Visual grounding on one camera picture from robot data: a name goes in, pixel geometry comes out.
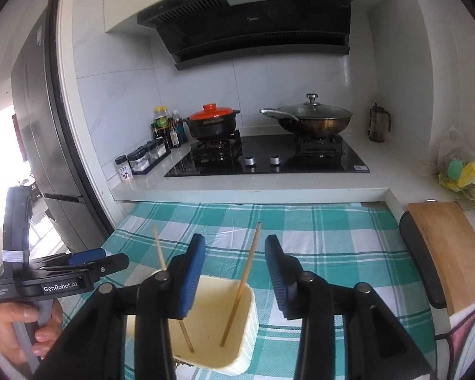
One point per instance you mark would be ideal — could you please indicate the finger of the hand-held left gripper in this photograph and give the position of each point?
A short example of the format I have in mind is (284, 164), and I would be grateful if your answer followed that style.
(111, 263)
(87, 255)

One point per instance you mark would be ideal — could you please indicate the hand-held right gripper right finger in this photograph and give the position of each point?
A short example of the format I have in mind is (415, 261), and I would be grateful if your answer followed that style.
(279, 281)

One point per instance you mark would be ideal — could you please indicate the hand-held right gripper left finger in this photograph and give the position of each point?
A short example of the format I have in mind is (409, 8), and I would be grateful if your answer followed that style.
(192, 281)

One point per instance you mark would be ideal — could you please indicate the light wooden chopstick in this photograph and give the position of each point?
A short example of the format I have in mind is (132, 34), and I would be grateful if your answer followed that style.
(160, 253)
(241, 285)

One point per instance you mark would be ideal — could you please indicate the white ribbed utensil container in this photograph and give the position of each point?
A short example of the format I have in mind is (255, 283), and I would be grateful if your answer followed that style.
(213, 324)

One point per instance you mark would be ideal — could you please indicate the person's left hand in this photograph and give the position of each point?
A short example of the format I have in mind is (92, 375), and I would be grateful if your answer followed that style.
(8, 318)

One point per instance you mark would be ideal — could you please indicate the teal checked tablecloth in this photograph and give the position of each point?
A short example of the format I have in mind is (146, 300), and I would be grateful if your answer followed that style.
(332, 237)

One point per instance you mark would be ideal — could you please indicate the small black-capped seasoning bottle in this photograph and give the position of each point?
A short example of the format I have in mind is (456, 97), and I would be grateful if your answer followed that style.
(124, 170)

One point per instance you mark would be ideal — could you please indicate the grey refrigerator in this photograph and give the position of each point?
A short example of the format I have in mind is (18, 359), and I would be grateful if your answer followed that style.
(43, 126)

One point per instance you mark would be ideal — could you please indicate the black rack of spice jars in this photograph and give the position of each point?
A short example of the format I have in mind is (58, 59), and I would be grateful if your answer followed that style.
(144, 158)

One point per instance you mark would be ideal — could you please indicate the black glass gas cooktop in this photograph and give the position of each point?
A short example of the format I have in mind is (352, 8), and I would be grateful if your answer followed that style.
(285, 146)

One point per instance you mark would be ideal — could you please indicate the black cushioned pad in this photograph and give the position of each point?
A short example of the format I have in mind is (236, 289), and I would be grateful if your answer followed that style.
(419, 261)

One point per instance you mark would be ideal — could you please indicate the dark sauce bottle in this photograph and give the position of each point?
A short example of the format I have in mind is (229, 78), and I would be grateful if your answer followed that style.
(177, 132)

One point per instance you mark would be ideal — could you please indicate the yellow-capped oil bottle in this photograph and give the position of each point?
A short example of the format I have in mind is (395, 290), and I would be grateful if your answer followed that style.
(162, 122)

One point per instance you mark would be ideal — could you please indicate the black clay pot orange lid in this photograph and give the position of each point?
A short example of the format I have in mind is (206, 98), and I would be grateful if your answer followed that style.
(211, 126)

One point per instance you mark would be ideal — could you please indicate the wok with glass lid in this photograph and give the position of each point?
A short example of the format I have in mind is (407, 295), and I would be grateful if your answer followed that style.
(316, 124)

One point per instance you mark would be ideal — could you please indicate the wooden cutting board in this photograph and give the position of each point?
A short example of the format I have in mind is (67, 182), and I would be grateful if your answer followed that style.
(447, 245)

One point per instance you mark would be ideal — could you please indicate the dark glass french press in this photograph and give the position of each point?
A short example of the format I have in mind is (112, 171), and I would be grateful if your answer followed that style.
(377, 126)

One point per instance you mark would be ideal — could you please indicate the pink striped cloth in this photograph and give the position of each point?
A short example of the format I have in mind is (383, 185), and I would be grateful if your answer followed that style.
(469, 344)

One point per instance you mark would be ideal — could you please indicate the plastic bag with sponges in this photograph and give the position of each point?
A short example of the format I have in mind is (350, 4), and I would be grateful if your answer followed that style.
(459, 162)

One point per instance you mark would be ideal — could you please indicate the black range hood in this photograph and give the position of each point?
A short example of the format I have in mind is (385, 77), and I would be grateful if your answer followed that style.
(253, 27)

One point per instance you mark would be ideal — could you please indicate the dark door frame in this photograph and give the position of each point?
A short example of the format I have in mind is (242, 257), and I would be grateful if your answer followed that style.
(69, 126)

